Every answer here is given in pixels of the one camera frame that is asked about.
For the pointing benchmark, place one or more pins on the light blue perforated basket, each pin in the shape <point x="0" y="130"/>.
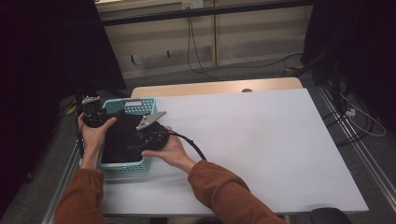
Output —
<point x="137" y="107"/>

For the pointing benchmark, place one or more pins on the person's right hand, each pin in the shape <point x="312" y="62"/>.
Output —
<point x="174" y="152"/>

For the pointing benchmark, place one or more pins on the black round seat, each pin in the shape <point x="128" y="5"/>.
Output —
<point x="330" y="216"/>

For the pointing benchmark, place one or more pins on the white table mat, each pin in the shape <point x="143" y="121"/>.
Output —
<point x="249" y="140"/>

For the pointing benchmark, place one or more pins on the white wall socket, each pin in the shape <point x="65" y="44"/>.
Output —
<point x="193" y="3"/>

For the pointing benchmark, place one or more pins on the black curtain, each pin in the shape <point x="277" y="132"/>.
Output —
<point x="358" y="46"/>
<point x="46" y="62"/>

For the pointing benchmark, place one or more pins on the black cloth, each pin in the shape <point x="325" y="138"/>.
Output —
<point x="121" y="140"/>

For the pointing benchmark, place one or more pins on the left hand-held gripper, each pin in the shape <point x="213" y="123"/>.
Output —
<point x="93" y="116"/>

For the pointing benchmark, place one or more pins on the person's left hand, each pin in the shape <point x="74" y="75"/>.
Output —
<point x="93" y="137"/>

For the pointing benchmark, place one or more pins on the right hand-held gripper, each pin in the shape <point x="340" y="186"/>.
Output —
<point x="154" y="138"/>

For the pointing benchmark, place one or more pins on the aluminium frame rail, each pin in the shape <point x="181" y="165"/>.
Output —
<point x="60" y="186"/>
<point x="358" y="149"/>

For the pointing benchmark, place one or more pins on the white plug adapter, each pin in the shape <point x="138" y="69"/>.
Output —
<point x="350" y="112"/>

